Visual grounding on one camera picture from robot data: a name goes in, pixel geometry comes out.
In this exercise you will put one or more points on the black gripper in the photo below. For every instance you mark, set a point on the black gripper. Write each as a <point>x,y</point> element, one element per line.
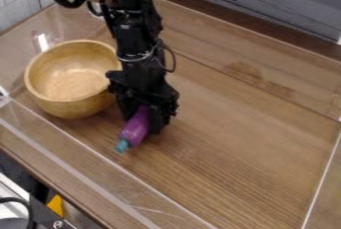
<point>139,84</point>

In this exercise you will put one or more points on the purple toy eggplant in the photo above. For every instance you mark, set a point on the purple toy eggplant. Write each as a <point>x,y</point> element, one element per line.
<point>135,130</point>

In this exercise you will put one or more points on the brown wooden bowl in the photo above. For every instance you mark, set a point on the brown wooden bowl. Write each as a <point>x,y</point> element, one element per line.
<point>66,78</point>

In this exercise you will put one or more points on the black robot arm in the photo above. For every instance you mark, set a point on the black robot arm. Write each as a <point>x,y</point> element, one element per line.
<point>135,25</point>

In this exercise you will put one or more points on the yellow black device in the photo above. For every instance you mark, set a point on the yellow black device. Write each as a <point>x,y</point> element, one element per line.
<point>48,215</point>

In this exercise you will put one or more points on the clear acrylic tray wall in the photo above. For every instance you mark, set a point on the clear acrylic tray wall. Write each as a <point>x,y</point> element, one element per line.
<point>114,197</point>

